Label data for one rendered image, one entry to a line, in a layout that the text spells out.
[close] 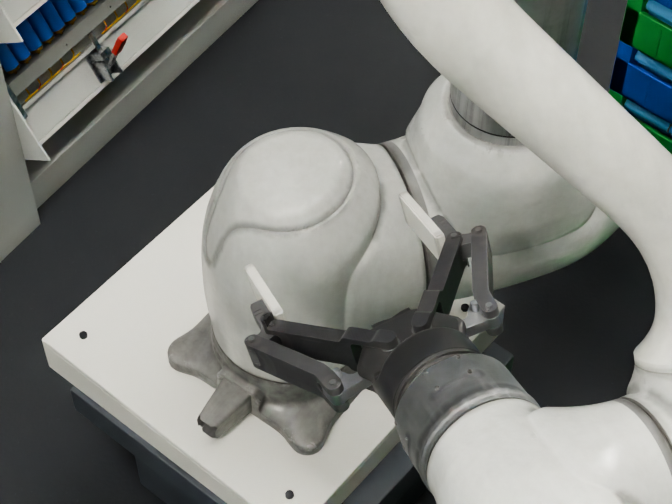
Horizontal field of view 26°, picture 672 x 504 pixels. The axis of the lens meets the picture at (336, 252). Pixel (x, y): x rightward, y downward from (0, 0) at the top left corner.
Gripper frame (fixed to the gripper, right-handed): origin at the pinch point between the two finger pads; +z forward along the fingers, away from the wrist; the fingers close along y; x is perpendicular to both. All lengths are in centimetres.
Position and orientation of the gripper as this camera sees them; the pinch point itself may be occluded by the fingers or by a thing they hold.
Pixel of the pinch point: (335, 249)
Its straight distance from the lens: 114.7
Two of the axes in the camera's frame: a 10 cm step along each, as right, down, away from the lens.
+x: 2.4, 7.5, 6.2
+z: -3.8, -5.1, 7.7
